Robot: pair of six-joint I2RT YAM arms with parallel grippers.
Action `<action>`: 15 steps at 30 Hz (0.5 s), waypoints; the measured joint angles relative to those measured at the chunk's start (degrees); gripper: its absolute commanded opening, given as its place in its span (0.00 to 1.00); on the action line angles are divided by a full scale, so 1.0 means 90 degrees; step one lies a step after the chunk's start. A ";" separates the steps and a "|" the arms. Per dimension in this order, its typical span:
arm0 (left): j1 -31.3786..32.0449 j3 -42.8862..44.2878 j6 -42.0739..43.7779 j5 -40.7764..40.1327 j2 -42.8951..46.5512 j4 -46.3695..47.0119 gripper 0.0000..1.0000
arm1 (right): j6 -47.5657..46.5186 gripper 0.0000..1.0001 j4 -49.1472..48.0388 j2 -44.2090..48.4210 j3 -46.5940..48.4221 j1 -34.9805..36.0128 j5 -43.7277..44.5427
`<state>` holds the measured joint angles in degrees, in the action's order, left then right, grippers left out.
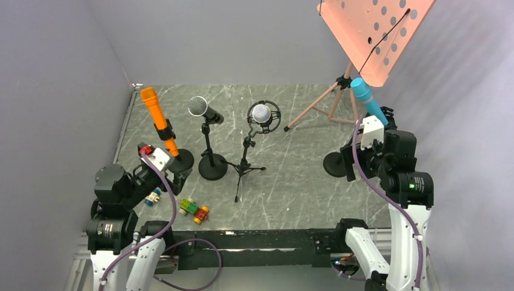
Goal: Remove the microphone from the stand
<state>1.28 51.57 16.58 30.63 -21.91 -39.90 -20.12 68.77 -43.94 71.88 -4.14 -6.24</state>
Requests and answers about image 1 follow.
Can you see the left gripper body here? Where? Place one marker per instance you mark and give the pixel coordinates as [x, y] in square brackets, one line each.
[157, 180]

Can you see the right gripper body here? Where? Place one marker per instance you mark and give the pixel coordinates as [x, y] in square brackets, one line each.
[370, 158]

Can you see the black round base stand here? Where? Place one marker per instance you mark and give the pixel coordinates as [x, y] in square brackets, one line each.
[212, 166]

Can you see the silver mesh black microphone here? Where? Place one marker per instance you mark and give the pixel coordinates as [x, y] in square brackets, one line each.
[198, 106]

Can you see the white condenser microphone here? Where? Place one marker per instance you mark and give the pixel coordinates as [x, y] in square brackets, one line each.
[261, 113]

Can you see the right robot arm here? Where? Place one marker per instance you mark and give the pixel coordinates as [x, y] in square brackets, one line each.
[386, 161]

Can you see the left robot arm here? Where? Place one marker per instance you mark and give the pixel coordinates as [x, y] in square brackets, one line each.
[118, 262]

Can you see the orange microphone round stand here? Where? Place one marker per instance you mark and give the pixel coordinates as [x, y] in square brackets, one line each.
[183, 159]

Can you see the pink music stand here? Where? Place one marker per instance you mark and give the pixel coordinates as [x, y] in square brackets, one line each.
[373, 35]

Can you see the white blue toy block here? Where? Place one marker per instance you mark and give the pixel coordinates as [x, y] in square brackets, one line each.
[153, 197]

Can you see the colourful toy block car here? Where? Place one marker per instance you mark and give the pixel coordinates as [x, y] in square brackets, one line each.
[187, 206]

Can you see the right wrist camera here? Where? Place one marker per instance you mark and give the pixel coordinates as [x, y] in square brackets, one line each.
[372, 130]

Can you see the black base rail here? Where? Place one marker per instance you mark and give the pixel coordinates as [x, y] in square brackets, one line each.
[254, 248]

